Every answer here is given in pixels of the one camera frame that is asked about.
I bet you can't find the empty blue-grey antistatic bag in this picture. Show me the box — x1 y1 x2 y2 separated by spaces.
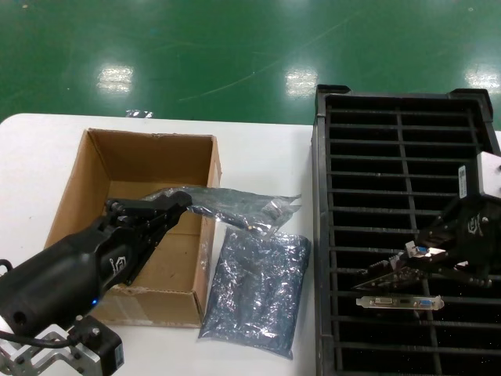
196 226 312 360

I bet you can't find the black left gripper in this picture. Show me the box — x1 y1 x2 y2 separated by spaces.
0 190 193 338

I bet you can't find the dark antistatic bag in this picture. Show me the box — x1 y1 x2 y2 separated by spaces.
144 186 303 243

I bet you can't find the right wrist bracket with motor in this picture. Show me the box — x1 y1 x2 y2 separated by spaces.
456 150 501 201

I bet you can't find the graphics card with silver bracket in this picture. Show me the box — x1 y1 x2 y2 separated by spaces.
355 293 446 320
350 240 449 293

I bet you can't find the left wrist bracket with motor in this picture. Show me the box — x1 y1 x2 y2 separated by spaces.
0 316 127 376

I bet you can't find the black slotted plastic container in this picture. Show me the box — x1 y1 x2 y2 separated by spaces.
311 84 501 376

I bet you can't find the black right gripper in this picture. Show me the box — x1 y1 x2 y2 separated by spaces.
406 194 501 290

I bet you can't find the brown cardboard box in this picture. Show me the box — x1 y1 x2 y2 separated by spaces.
42 128 224 328

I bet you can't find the wrist bracket with motor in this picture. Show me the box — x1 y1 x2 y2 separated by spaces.
456 150 501 201
0 316 127 376

